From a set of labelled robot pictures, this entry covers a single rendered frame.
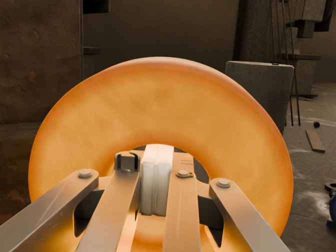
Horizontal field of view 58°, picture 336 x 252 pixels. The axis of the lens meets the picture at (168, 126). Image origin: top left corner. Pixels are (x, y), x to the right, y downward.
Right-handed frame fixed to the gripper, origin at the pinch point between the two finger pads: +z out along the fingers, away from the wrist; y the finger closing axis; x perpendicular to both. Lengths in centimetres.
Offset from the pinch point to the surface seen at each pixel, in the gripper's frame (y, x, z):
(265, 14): 103, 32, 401
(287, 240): 65, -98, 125
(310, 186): 107, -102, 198
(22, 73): -19.5, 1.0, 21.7
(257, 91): 64, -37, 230
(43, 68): -17.4, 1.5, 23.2
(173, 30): -25, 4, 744
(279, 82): 81, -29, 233
